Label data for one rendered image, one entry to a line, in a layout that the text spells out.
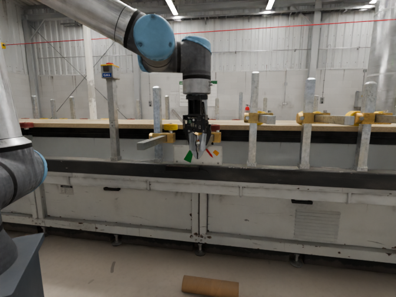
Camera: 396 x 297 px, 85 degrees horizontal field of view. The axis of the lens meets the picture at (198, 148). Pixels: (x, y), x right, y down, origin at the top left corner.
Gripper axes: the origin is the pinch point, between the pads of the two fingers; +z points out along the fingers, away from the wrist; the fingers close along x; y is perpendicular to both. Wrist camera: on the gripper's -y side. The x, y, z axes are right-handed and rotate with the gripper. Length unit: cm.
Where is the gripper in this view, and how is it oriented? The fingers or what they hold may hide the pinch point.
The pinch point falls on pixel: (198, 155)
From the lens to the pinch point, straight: 75.2
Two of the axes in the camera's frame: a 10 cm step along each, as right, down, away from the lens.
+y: -1.8, 1.6, -9.7
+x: 9.8, 0.3, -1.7
